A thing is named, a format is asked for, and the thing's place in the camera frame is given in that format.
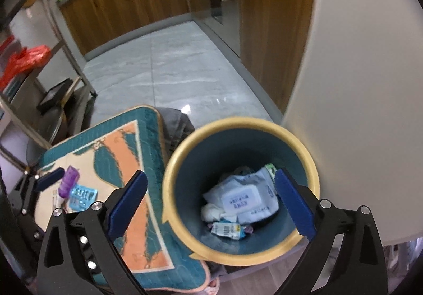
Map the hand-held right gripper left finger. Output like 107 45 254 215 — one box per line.
36 170 149 295

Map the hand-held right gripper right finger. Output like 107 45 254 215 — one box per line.
274 168 387 295

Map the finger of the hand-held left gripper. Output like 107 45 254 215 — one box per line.
13 168 66 215

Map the purple tube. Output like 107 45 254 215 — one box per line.
56 166 81 200

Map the small white wet wipes pack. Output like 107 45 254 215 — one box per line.
236 204 280 225

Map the green and white packet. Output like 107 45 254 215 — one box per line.
264 163 278 183

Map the large white wet wipes pack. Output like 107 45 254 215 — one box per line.
202 166 280 216

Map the small barcode packet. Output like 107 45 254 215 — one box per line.
211 221 253 240

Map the white tissue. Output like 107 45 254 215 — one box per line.
201 203 238 223

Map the teal bin with yellow rim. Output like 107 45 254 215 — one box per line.
162 117 321 266

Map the blue blister pack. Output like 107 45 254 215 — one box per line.
64 184 99 213

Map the teal and orange patterned mat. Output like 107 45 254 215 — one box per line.
36 105 212 292

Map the round dark pan lid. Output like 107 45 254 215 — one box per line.
26 105 68 163

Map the black box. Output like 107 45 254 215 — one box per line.
36 79 74 114

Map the grey cloth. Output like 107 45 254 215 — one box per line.
155 107 195 157

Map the red plastic bag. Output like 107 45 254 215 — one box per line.
0 44 52 91

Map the metal shelf rack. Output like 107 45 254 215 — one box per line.
0 0 98 177

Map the tall wooden kitchen cabinet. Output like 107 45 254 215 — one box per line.
238 0 318 115

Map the long wooden kitchen cabinet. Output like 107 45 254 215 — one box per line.
59 0 191 55

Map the stainless steel built-in oven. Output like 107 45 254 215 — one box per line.
188 0 242 58

